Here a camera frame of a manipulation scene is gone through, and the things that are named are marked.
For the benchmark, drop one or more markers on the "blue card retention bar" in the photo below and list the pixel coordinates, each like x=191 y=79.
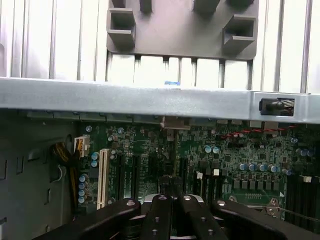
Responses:
x=172 y=83

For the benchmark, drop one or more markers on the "white expansion slot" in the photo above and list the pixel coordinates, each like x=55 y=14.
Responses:
x=103 y=180

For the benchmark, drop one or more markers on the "white power connector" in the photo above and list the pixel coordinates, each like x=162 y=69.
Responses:
x=81 y=146

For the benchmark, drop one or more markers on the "black expansion slot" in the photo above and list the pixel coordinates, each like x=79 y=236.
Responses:
x=135 y=175
x=184 y=175
x=120 y=175

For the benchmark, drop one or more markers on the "grey parts rack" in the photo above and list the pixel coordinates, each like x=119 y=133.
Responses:
x=180 y=37

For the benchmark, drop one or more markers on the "green motherboard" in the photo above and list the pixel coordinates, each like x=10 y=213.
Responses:
x=250 y=155

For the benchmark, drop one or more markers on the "CPU socket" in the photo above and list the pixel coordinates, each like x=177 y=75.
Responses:
x=272 y=206

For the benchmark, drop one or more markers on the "black grey PC case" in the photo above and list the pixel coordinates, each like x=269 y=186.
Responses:
x=125 y=100

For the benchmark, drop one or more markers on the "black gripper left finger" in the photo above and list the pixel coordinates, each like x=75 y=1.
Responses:
x=160 y=220

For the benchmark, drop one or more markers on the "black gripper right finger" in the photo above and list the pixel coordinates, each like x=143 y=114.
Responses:
x=197 y=220

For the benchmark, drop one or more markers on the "black intrusion switch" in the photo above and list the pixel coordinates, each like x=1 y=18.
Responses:
x=272 y=106

